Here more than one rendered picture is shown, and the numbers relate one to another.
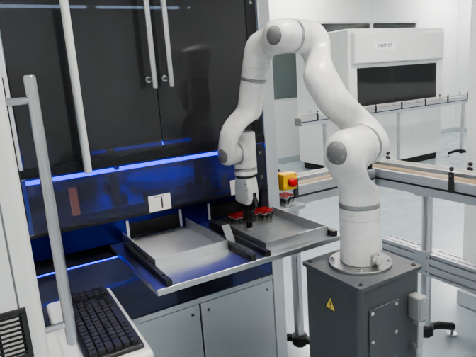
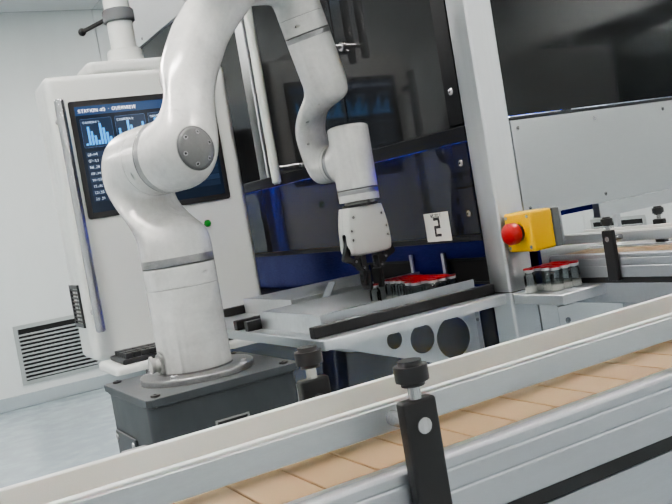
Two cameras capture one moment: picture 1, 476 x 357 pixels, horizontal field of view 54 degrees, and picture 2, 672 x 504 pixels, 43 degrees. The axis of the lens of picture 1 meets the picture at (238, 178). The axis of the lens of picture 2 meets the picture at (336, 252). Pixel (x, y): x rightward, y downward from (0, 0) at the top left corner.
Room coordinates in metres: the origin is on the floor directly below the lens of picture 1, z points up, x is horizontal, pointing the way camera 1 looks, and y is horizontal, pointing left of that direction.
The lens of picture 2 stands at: (1.62, -1.79, 1.10)
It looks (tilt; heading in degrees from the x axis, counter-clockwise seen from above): 3 degrees down; 91
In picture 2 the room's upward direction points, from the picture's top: 10 degrees counter-clockwise
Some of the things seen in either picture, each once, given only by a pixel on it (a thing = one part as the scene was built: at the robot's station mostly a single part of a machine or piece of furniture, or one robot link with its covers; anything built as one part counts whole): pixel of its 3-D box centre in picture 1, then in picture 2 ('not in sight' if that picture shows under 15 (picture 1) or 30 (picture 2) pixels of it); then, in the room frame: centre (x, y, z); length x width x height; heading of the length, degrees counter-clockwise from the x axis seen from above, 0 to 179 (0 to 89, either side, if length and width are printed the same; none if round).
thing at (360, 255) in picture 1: (360, 234); (188, 319); (1.34, -0.36, 0.95); 0.19 x 0.19 x 0.18
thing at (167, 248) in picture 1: (173, 240); (331, 292); (1.57, 0.25, 0.90); 0.34 x 0.26 x 0.04; 30
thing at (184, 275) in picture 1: (224, 241); (343, 311); (1.59, 0.06, 0.87); 0.70 x 0.48 x 0.02; 120
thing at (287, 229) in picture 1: (270, 227); (365, 304); (1.64, -0.10, 0.90); 0.34 x 0.26 x 0.04; 29
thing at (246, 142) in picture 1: (243, 149); (350, 157); (1.66, -0.03, 1.19); 0.09 x 0.08 x 0.13; 136
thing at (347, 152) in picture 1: (353, 168); (155, 196); (1.32, -0.33, 1.16); 0.19 x 0.12 x 0.24; 135
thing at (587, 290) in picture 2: (284, 205); (565, 292); (2.01, -0.20, 0.87); 0.14 x 0.13 x 0.02; 30
